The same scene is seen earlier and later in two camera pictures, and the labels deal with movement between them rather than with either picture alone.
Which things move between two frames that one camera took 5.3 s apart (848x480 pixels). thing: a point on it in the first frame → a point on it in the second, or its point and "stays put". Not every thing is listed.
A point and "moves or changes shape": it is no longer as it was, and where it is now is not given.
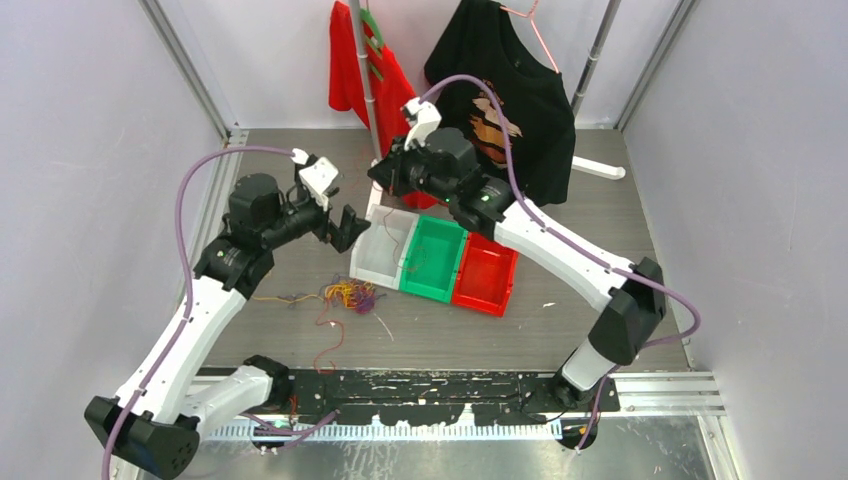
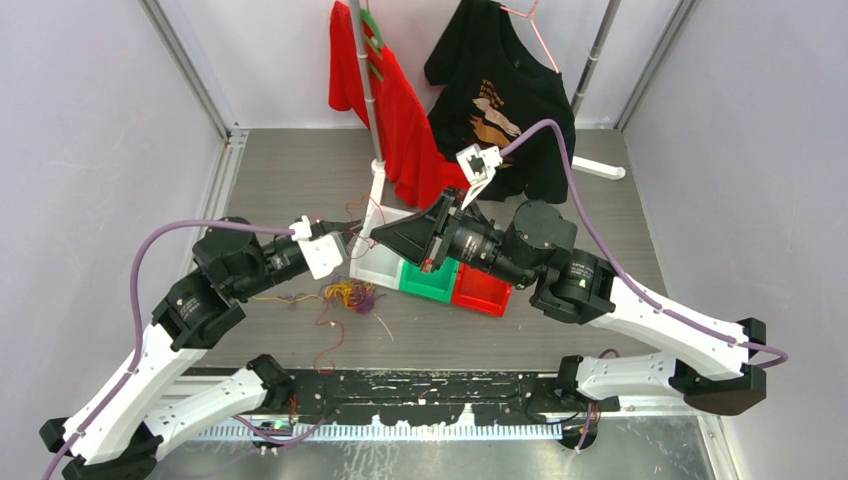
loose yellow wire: x=286 y=301 stays put
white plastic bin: x=379 y=248 stays put
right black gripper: x=389 y=172 → x=420 y=238
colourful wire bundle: x=361 y=296 stays put
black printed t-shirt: x=495 y=81 stays put
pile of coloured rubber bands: x=423 y=257 moves or changes shape
